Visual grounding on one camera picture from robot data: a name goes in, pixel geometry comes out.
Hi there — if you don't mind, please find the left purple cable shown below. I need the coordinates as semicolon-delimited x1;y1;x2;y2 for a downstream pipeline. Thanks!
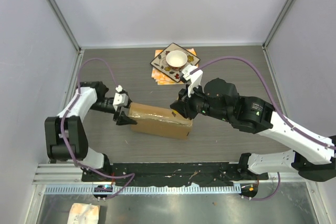
60;57;136;200

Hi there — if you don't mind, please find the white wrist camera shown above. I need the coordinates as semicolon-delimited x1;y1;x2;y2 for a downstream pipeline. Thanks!
113;85;129;110
180;65;203;98

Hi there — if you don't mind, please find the white orange paper packet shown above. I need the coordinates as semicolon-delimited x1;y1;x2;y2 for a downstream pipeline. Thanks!
67;203;100;224

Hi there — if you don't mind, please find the orange checkered folded cloth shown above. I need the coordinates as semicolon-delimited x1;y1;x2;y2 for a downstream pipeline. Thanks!
150;48;201;86

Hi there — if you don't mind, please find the white ceramic bowl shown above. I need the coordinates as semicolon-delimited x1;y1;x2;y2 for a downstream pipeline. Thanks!
166;50;187;69

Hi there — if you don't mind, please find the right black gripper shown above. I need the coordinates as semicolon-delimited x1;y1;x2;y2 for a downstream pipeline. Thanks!
171;81;232;122

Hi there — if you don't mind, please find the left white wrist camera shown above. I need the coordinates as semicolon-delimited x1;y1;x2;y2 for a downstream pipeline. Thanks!
113;85;129;110

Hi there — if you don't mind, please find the white slotted cable duct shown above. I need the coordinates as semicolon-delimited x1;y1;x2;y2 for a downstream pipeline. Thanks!
45;183;241;195

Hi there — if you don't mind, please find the square floral ceramic plate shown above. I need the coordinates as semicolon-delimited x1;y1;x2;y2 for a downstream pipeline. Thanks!
150;43;200;85

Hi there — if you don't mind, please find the aluminium frame rail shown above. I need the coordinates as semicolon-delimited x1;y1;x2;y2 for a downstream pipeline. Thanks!
33;164;82;185

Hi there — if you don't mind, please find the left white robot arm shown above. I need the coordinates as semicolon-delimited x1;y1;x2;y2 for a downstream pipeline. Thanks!
44;81;137;182

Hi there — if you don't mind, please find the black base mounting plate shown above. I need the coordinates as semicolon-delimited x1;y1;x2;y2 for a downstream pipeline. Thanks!
81;161;269;187

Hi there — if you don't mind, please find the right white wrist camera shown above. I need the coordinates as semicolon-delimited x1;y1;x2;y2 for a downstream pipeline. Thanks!
180;65;203;98

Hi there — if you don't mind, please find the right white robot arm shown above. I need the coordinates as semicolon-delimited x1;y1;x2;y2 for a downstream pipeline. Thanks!
170;78;335;182

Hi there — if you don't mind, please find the brown cardboard express box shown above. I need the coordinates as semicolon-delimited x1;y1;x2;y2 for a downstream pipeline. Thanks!
129;102;193;140

